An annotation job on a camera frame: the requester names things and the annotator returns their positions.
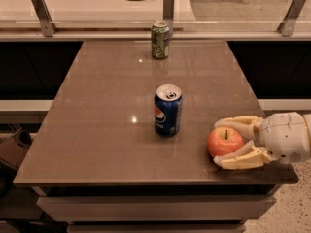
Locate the dark chair at left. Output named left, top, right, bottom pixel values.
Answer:
left=0, top=124, right=32, bottom=196

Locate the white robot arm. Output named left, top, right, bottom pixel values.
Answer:
left=211, top=112, right=311, bottom=170

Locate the red apple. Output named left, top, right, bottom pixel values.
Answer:
left=207, top=126, right=245, bottom=157

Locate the middle metal railing bracket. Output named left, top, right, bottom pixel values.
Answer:
left=163, top=0, right=175, bottom=35

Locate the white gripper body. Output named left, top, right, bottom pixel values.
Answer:
left=259, top=112, right=311, bottom=164

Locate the green soda can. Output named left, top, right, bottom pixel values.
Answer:
left=151, top=21, right=170, bottom=59

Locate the metal railing bracket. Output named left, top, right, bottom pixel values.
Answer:
left=163, top=0, right=175, bottom=35
left=31, top=0, right=56, bottom=37
left=277, top=0, right=307, bottom=37

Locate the blue Pepsi can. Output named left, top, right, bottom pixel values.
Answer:
left=154, top=84, right=183, bottom=136

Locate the left metal railing bracket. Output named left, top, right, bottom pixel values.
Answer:
left=31, top=0, right=56, bottom=37

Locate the right metal railing bracket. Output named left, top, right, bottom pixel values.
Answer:
left=277, top=0, right=307, bottom=37

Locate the grey drawer cabinet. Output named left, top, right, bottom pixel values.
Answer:
left=37, top=195, right=276, bottom=233

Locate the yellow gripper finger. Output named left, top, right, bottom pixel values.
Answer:
left=214, top=141, right=272, bottom=170
left=214, top=116, right=263, bottom=140

